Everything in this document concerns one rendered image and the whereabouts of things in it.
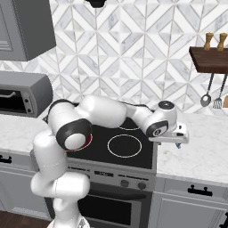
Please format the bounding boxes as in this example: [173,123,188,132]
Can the grey drawer front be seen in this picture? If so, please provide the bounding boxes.
[0,151,37,173]
[162,177,228,203]

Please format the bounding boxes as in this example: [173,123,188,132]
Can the steel hanging ladle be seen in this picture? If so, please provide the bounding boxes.
[199,72,216,108]

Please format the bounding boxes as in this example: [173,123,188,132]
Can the black glass hob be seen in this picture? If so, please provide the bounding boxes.
[65,117,159,171]

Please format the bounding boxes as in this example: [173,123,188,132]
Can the dark oven door handle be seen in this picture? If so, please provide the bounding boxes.
[88,188,147,201]

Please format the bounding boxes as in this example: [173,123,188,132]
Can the grey cupboard door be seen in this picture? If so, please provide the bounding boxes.
[0,167,51,220]
[147,191,228,228]

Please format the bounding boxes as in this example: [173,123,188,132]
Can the black drawer handle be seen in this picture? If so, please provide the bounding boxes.
[0,154,13,165]
[187,184,214,197]

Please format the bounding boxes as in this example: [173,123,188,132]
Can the dark wooden shelf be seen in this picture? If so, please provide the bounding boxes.
[188,45,228,75]

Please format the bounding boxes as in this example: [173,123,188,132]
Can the wooden pepper mill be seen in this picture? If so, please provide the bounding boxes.
[203,32,215,51]
[216,32,228,52]

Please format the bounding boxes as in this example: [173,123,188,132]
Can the black oven door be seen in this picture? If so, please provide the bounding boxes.
[77,183,153,228]

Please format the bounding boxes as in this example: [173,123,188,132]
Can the steel hanging slotted spatula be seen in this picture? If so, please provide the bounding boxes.
[212,73,228,110]

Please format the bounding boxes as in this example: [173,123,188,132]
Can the steel oven control panel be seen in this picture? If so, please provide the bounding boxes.
[67,165,156,192]

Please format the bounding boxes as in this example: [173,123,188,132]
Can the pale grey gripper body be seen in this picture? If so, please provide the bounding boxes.
[148,131,191,145]

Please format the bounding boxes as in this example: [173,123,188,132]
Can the grey wall cupboard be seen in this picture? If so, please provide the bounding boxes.
[0,0,57,62]

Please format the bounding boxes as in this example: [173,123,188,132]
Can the black extractor hood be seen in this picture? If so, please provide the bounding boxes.
[84,0,108,9]

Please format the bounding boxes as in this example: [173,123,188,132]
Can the grey toaster oven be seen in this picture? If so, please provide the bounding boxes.
[0,70,54,118]

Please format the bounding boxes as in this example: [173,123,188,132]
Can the black cupboard door handle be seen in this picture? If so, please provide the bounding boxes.
[218,211,228,228]

